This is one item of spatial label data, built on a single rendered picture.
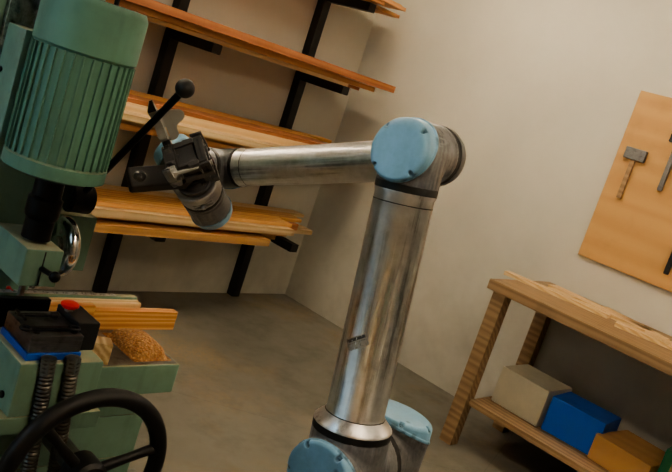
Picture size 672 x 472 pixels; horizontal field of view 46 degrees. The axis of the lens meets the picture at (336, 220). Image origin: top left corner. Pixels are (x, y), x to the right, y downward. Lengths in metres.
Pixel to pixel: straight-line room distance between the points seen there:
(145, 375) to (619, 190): 3.20
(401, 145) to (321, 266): 4.05
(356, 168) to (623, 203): 2.85
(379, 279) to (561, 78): 3.32
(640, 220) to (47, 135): 3.38
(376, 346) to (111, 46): 0.68
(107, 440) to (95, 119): 0.59
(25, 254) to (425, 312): 3.66
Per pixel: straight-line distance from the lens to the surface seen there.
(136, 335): 1.59
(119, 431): 1.58
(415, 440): 1.64
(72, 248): 1.64
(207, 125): 4.09
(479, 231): 4.71
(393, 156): 1.39
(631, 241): 4.31
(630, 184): 4.34
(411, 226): 1.40
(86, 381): 1.36
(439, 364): 4.85
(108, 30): 1.37
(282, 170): 1.72
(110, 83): 1.39
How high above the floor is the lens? 1.50
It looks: 9 degrees down
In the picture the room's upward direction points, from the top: 18 degrees clockwise
